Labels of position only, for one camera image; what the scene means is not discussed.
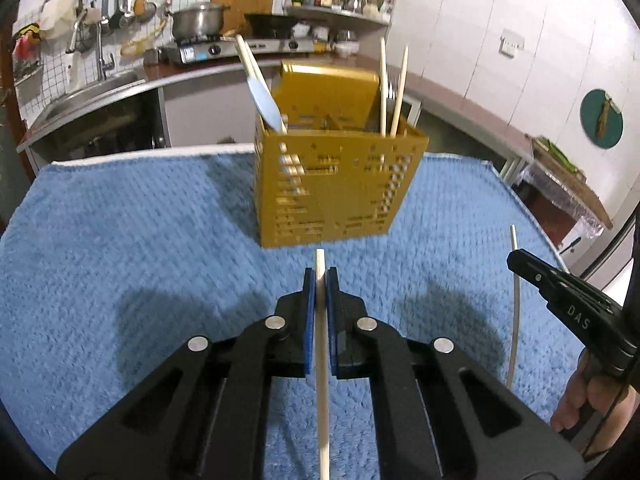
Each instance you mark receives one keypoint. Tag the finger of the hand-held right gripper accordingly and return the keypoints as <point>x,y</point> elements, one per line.
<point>535,275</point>

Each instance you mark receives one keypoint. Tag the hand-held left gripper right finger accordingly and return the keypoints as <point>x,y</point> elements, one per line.
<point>332,335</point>

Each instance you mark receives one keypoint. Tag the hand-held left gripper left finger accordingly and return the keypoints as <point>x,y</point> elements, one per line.
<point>310,330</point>

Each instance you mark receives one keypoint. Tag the light wooden chopstick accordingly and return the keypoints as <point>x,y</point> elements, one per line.
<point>322,410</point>
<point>383,85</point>
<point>515,330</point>
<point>243,52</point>
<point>399,90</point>

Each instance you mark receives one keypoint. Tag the yellow perforated utensil basket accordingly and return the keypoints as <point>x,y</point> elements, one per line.
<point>330,195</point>

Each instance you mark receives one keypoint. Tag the light blue spoon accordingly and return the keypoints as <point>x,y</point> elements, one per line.
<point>265,105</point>

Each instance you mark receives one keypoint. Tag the thick wooden chopstick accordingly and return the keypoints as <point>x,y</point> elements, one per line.
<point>252,60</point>

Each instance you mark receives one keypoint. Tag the row of hanging kitchen utensils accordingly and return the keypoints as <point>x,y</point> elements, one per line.
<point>122,5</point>

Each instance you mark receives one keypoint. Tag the person's right hand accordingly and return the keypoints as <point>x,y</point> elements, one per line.
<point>572,405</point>

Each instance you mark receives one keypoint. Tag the table with plastic cover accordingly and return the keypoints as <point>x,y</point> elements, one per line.
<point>570,185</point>

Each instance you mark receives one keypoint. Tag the green vegetables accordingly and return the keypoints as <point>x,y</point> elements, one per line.
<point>555,152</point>

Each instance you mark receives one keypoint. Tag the green round board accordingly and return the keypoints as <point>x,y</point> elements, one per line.
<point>592,125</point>

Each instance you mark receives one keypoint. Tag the blue fluffy blanket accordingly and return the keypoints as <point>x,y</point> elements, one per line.
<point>150,240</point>

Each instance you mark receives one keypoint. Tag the kitchen counter with cabinets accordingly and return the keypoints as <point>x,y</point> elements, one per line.
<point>210,100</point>

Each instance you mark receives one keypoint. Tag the portable gas stove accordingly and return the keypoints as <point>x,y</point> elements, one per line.
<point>200,53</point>
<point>280,46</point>

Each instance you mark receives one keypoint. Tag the black frying pan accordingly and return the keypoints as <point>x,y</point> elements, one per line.
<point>270,24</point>

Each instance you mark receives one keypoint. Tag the steel sink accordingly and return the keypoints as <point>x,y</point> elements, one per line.
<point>90,92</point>

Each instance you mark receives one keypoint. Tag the steel cooking pot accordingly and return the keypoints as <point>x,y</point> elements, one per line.
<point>200,20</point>

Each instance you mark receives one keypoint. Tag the steel faucet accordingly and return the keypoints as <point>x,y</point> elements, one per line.
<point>105,60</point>

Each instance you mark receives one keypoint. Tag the red plastic bag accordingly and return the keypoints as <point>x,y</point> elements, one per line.
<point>25,45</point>

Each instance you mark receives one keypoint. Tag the white hanging cloth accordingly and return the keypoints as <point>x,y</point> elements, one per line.
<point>55,15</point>

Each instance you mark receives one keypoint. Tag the white wall socket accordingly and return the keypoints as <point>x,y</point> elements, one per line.
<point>511,43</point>

